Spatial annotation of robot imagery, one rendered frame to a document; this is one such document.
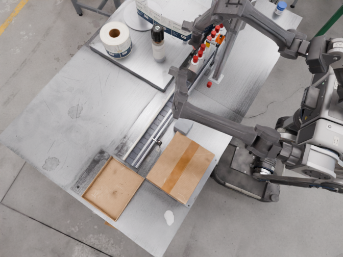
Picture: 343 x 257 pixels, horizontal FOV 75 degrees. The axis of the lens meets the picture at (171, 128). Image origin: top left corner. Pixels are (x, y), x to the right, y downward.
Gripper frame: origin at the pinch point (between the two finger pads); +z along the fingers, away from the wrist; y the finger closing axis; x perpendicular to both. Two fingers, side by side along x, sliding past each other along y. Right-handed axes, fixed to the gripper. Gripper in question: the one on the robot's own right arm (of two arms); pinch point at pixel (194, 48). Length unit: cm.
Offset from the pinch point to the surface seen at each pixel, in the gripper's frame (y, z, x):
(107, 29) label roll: 20, -1, -58
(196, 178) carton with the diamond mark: 75, -11, 44
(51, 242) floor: 181, 100, -32
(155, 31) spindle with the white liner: 13.8, -15.9, -21.6
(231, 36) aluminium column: 0.8, -25.8, 20.8
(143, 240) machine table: 119, 17, 37
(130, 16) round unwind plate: -7, 13, -61
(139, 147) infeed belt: 75, 13, 4
